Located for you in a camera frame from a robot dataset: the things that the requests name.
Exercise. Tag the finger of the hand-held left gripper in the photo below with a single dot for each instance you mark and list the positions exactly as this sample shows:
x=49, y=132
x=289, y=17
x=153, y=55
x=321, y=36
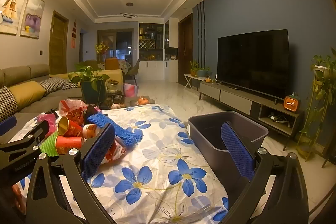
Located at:
x=8, y=124
x=39, y=132

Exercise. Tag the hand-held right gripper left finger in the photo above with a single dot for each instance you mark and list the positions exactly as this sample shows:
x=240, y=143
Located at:
x=98, y=153

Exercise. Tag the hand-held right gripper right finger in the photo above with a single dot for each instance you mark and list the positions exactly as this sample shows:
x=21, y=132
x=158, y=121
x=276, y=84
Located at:
x=237, y=153

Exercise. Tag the pink plastic bag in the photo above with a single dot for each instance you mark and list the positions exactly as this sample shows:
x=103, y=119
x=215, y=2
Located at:
x=46, y=120

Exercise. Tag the white red wrapper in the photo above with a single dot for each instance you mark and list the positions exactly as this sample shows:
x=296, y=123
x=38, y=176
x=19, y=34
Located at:
x=115, y=153

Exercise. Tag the green foam net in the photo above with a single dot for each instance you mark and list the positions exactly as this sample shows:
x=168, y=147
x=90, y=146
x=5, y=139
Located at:
x=48, y=146

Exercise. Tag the white orange paper cup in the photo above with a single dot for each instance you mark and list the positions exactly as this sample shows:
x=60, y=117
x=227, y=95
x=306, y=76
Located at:
x=90, y=131

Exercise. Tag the gold rim red paper cup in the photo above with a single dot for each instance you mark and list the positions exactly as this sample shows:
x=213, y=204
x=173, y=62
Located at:
x=65, y=127

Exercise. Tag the grey plastic bin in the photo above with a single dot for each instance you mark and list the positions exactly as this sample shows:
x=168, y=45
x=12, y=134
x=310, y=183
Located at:
x=207, y=140

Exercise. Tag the white red plastic bag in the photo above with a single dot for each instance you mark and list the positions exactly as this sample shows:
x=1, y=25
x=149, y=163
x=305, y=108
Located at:
x=71, y=108

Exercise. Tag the black plastic bag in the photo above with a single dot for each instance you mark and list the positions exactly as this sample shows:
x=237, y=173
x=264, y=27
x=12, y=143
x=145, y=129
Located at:
x=91, y=110

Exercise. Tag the large houndstooth cushion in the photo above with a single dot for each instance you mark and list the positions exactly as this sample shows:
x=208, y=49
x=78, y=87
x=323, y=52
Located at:
x=5, y=104

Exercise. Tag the yellow cushion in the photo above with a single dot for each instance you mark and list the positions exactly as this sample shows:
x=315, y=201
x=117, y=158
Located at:
x=26, y=91

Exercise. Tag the grey houndstooth cushion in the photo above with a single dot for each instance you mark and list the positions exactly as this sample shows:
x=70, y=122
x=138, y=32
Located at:
x=52, y=85

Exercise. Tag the pink piggy figure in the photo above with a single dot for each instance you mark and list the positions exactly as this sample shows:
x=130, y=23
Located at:
x=115, y=106

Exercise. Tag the grey sofa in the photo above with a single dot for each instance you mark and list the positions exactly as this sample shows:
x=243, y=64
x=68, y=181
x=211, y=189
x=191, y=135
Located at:
x=26, y=74

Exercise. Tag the grey TV cabinet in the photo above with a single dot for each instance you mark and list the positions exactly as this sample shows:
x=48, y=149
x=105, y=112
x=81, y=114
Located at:
x=236, y=99

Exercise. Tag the small houndstooth cushion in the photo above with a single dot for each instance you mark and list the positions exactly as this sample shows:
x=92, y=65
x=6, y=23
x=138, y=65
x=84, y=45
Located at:
x=71, y=85

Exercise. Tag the blue floral tablecloth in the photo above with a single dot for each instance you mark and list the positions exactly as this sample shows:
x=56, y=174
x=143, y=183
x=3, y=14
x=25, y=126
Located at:
x=157, y=150

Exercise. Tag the glass coffee table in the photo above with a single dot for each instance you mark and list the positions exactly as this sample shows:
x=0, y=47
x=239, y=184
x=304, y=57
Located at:
x=131, y=102

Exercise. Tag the plant in dark green pot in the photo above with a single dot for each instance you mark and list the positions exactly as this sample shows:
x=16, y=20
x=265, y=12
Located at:
x=90, y=90

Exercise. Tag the gold plant stand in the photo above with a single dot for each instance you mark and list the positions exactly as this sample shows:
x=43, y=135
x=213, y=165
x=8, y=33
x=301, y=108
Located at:
x=305, y=148

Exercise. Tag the glass jar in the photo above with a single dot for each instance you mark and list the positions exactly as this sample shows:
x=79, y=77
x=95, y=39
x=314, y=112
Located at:
x=113, y=86

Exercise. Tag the oranges on coffee table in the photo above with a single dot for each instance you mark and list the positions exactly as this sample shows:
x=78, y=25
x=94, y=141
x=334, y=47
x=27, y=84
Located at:
x=143, y=101

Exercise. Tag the pink gift bag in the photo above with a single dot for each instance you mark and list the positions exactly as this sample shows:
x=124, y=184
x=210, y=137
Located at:
x=130, y=90

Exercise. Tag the small orange pumpkin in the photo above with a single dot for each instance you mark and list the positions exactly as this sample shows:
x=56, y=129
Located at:
x=208, y=80

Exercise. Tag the plant in blue pot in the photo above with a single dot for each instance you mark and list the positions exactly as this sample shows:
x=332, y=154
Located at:
x=202, y=73

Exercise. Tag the white folding table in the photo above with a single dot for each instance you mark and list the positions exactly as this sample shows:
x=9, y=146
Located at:
x=191, y=77

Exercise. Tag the orange dining chair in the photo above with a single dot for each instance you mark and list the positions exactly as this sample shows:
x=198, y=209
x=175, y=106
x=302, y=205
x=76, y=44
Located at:
x=111, y=63

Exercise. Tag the light wooden door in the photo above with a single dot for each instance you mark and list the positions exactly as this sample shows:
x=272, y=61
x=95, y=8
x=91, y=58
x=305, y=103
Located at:
x=58, y=43

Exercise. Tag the dark dining chair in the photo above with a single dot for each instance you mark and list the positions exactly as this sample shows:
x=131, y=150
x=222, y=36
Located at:
x=134, y=69

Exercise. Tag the black television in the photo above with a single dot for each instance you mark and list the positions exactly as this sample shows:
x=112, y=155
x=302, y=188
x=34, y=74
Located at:
x=252, y=61

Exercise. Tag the plant in orange pot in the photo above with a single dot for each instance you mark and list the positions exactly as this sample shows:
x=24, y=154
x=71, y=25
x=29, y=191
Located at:
x=193, y=69

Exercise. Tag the white display cabinet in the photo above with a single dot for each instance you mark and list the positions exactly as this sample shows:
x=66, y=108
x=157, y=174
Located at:
x=155, y=69

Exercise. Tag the yellow flowers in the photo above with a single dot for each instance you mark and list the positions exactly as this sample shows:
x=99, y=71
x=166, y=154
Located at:
x=101, y=48

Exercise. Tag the purple painting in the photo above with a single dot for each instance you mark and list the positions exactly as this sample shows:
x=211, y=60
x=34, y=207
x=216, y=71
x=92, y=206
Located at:
x=32, y=16

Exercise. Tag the glass sliding door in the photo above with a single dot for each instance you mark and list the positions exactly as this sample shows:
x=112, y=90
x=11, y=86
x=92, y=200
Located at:
x=123, y=43

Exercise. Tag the dark wooden door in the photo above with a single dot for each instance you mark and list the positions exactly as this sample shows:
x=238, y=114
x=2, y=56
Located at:
x=185, y=50

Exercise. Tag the sailboat painting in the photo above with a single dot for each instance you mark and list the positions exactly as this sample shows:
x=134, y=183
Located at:
x=11, y=7

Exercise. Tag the black ceiling lamp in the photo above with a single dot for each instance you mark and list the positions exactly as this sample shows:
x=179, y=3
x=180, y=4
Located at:
x=129, y=15

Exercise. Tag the red wall decoration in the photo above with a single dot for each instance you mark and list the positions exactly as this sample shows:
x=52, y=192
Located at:
x=73, y=35

